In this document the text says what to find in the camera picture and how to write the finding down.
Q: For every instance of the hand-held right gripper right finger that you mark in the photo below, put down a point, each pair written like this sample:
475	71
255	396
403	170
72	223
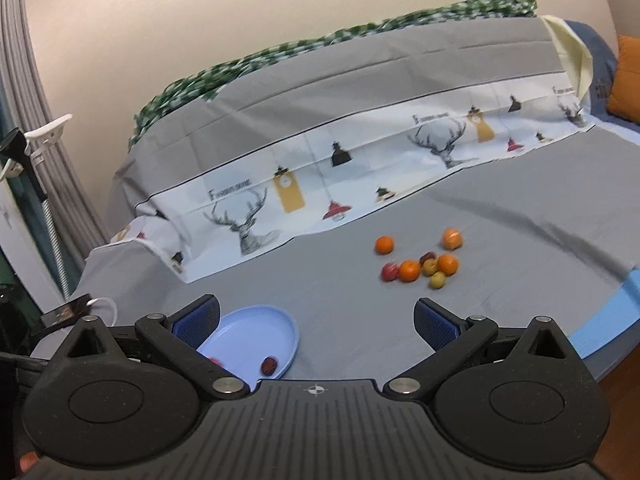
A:
437	324

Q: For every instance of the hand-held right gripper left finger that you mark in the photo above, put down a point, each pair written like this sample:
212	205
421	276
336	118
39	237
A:
197	324

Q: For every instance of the small yellow fruit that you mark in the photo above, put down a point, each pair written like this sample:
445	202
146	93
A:
438	280
429	267

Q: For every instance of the plain orange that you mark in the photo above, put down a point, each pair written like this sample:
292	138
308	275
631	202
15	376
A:
448	263
384	244
409	270

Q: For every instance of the light blue plate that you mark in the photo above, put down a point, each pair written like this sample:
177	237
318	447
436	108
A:
260	335

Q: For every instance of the dark red jujube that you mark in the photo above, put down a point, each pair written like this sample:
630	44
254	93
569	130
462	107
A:
268	365

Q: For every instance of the shiny wrapped orange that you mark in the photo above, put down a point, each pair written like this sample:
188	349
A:
452	238

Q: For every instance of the grey bed sheet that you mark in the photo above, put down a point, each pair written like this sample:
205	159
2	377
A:
350	305

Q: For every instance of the black smartphone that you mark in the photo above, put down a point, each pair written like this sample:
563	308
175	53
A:
64	313

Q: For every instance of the metal stand pole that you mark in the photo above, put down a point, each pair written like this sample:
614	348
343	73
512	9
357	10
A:
52	240

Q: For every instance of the deer printed white sheet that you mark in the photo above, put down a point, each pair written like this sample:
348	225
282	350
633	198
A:
380	165

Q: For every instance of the light blue mattress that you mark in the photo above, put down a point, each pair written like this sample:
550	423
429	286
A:
607	317

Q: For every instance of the white plastic clip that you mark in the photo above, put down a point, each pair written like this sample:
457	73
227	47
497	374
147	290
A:
46	132

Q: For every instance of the grey curtain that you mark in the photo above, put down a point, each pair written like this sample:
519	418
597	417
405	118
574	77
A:
45	125

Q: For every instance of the green checked cloth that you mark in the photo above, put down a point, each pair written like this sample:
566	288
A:
280	55

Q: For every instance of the cream cloth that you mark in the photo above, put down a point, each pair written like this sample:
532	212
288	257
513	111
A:
570	52

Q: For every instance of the blue pillow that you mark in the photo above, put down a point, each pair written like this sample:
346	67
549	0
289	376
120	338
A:
597	67

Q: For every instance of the orange cushion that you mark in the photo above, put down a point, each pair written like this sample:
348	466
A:
625	80

